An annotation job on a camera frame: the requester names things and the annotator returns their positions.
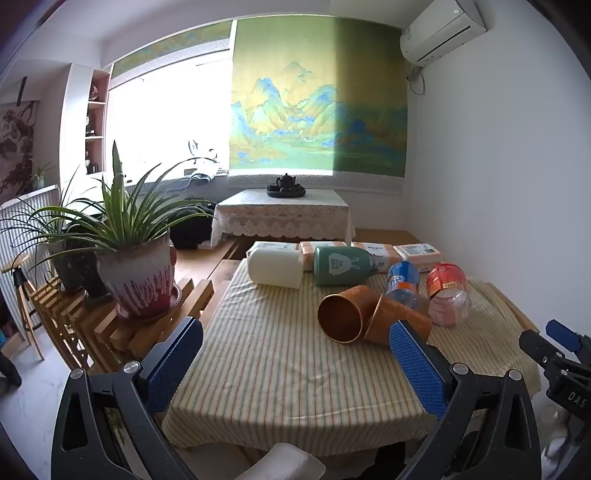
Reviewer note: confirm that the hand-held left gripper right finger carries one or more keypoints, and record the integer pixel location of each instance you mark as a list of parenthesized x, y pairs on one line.
[(415, 364)]

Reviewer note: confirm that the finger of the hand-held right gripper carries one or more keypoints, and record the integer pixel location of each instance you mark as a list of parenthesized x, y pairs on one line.
[(561, 333), (535, 346)]

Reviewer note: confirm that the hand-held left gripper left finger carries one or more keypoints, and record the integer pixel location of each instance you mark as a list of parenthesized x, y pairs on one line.
[(178, 364)]

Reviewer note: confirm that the copper cup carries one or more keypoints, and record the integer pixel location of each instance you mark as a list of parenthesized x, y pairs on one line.
[(341, 314), (401, 314)]

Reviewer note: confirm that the white plastic cup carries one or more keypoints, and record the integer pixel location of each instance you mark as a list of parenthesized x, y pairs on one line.
[(274, 267)]

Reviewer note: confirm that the wooden plant stand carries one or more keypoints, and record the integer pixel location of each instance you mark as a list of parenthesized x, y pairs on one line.
[(115, 332)]

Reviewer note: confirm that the red label plastic jar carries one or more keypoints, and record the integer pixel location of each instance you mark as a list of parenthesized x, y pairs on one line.
[(447, 290)]

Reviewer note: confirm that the blue label plastic bottle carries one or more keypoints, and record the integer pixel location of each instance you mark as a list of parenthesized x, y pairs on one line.
[(405, 281)]

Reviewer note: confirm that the striped tablecloth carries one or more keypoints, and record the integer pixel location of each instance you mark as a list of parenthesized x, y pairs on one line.
[(277, 360)]

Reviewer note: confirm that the spider plant in white-red pot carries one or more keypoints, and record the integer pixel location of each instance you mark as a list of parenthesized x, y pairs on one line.
[(138, 272)]

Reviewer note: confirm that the tissue packet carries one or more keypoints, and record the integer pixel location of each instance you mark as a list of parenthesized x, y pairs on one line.
[(418, 251), (381, 254), (272, 245), (307, 256)]

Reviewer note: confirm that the green bottle with rabbit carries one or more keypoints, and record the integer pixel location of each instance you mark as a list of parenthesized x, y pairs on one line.
[(341, 265)]

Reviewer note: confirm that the black bag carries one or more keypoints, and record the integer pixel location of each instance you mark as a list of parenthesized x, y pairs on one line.
[(194, 226)]

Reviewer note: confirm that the plant in dark pot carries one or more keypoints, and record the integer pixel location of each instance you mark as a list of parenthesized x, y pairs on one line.
[(74, 267)]

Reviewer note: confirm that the white paper towel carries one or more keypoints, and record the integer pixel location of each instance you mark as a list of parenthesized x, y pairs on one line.
[(286, 464)]

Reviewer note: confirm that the wooden folding stool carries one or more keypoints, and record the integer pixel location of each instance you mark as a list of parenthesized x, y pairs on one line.
[(21, 300)]

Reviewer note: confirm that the low table with lace cloth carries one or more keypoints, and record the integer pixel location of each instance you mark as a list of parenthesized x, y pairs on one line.
[(281, 214)]

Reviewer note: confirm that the white cloth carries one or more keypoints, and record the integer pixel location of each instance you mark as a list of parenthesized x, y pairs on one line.
[(201, 177)]

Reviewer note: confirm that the black tea tray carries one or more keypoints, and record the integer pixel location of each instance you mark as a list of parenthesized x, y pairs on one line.
[(286, 191)]

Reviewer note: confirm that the black teapot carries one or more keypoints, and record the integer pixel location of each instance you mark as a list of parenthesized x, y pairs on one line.
[(286, 181)]

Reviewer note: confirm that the white radiator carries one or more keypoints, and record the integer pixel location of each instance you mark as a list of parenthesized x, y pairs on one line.
[(23, 207)]

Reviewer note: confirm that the small potted plant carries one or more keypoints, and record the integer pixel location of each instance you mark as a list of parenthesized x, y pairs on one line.
[(40, 175)]

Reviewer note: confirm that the landscape print roller blind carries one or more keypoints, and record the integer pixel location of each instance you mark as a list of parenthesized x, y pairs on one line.
[(318, 101)]

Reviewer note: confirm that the decorative plate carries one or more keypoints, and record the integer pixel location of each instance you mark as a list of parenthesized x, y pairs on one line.
[(94, 92)]

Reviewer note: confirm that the rolled-up landscape roller blind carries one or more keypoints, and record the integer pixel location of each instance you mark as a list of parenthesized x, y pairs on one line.
[(171, 46)]

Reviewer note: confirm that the white air conditioner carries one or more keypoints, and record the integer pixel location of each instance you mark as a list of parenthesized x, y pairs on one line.
[(438, 34)]

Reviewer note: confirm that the white wall shelf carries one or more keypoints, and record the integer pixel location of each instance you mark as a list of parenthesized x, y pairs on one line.
[(94, 134)]

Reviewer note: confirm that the tree painting wall scroll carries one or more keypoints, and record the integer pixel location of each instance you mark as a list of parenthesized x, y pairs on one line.
[(16, 147)]

